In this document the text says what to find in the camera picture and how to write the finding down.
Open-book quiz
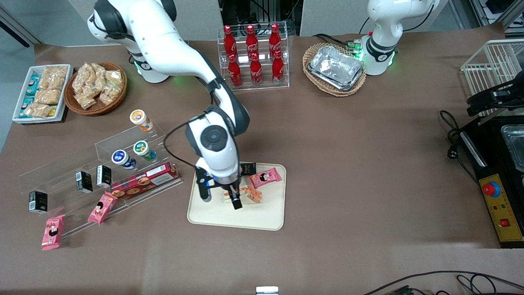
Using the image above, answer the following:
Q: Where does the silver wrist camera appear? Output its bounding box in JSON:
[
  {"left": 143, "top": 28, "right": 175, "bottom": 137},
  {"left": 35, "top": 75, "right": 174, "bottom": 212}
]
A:
[{"left": 195, "top": 166, "right": 214, "bottom": 203}]

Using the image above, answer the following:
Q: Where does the green lid yogurt cup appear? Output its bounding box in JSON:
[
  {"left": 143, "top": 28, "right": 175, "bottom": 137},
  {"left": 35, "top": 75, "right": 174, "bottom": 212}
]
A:
[{"left": 133, "top": 141, "right": 157, "bottom": 161}]

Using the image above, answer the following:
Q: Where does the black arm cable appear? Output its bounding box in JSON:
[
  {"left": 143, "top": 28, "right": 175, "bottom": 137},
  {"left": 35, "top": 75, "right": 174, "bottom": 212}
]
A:
[{"left": 163, "top": 116, "right": 206, "bottom": 171}]

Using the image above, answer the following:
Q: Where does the black sealing machine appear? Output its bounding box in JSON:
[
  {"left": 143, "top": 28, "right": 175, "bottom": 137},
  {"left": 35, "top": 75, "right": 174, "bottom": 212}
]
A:
[{"left": 458, "top": 116, "right": 524, "bottom": 249}]

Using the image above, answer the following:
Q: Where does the orange lid yogurt cup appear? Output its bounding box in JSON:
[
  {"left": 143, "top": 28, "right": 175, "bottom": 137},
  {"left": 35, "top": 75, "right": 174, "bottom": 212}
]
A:
[{"left": 130, "top": 109, "right": 154, "bottom": 132}]

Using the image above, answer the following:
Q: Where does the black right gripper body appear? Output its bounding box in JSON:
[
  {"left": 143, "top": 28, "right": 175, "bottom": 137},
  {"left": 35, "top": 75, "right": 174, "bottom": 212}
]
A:
[{"left": 210, "top": 174, "right": 242, "bottom": 192}]

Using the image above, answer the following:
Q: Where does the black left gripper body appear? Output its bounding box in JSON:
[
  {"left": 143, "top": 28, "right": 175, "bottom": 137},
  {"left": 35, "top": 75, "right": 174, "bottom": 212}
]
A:
[{"left": 489, "top": 80, "right": 524, "bottom": 112}]

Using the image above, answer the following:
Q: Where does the triangle sandwich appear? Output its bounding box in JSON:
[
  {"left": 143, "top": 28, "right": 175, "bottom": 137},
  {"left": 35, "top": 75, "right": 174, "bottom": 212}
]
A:
[{"left": 221, "top": 186, "right": 264, "bottom": 204}]

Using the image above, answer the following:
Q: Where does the black power cable with plug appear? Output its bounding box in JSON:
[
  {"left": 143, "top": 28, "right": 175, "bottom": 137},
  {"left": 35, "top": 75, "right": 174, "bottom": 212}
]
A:
[{"left": 439, "top": 109, "right": 480, "bottom": 186}]

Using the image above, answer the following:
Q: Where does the aluminium foil tray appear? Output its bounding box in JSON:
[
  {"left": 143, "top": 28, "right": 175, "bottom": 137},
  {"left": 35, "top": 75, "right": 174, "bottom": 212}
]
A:
[{"left": 307, "top": 45, "right": 365, "bottom": 91}]

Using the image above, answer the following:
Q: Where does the red cookie box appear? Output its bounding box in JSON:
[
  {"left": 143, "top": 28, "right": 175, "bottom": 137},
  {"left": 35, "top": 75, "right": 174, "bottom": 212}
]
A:
[{"left": 110, "top": 162, "right": 181, "bottom": 200}]

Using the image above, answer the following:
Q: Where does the brown wicker basket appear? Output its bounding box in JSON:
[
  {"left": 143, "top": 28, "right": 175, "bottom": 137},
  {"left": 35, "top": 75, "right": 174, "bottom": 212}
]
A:
[{"left": 64, "top": 62, "right": 128, "bottom": 116}]

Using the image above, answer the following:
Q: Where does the white rectangular snack bin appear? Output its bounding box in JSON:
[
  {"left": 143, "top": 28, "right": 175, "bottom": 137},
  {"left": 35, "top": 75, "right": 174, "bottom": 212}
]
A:
[{"left": 12, "top": 64, "right": 75, "bottom": 124}]

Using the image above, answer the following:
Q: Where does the clear acrylic bottle rack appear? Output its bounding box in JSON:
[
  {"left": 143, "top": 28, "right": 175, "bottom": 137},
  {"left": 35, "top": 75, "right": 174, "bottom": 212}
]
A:
[{"left": 217, "top": 21, "right": 290, "bottom": 92}]

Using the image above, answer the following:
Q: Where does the steel pan in machine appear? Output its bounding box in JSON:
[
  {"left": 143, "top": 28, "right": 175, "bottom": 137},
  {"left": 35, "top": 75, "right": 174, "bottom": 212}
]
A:
[{"left": 501, "top": 125, "right": 524, "bottom": 173}]

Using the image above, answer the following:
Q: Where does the cream plastic tray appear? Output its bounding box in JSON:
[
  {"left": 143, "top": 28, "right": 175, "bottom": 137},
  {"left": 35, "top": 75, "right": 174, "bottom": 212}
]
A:
[{"left": 187, "top": 162, "right": 287, "bottom": 231}]

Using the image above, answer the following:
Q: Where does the clear acrylic tiered stand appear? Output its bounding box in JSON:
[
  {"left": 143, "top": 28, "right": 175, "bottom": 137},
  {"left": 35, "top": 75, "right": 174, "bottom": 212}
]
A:
[{"left": 18, "top": 121, "right": 184, "bottom": 238}]

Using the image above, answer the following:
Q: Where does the white wire basket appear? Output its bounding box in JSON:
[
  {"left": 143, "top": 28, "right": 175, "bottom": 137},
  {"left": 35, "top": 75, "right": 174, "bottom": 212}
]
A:
[{"left": 461, "top": 39, "right": 524, "bottom": 118}]

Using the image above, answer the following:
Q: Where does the blue lid yogurt cup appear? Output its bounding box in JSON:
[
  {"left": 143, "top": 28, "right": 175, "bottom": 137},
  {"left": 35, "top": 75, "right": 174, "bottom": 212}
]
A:
[{"left": 111, "top": 150, "right": 137, "bottom": 170}]

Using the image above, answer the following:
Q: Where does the light wicker basket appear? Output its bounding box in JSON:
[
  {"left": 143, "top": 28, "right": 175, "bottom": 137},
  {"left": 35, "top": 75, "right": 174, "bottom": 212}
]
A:
[{"left": 303, "top": 43, "right": 368, "bottom": 97}]

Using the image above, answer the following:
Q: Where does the red cola bottle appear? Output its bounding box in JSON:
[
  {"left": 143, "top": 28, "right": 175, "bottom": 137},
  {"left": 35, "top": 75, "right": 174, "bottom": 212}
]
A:
[
  {"left": 269, "top": 23, "right": 282, "bottom": 59},
  {"left": 249, "top": 53, "right": 264, "bottom": 87},
  {"left": 228, "top": 54, "right": 243, "bottom": 88},
  {"left": 271, "top": 51, "right": 285, "bottom": 86},
  {"left": 245, "top": 25, "right": 259, "bottom": 61},
  {"left": 224, "top": 25, "right": 238, "bottom": 62}
]

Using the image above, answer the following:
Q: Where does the pink snack packet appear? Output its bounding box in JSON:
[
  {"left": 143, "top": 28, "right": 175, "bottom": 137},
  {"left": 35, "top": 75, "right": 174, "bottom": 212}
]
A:
[
  {"left": 88, "top": 192, "right": 118, "bottom": 226},
  {"left": 41, "top": 214, "right": 66, "bottom": 251},
  {"left": 248, "top": 168, "right": 282, "bottom": 190}
]

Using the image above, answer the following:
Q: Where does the black floor cable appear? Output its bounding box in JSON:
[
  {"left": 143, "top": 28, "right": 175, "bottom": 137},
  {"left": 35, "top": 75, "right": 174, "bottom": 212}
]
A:
[{"left": 362, "top": 270, "right": 524, "bottom": 295}]

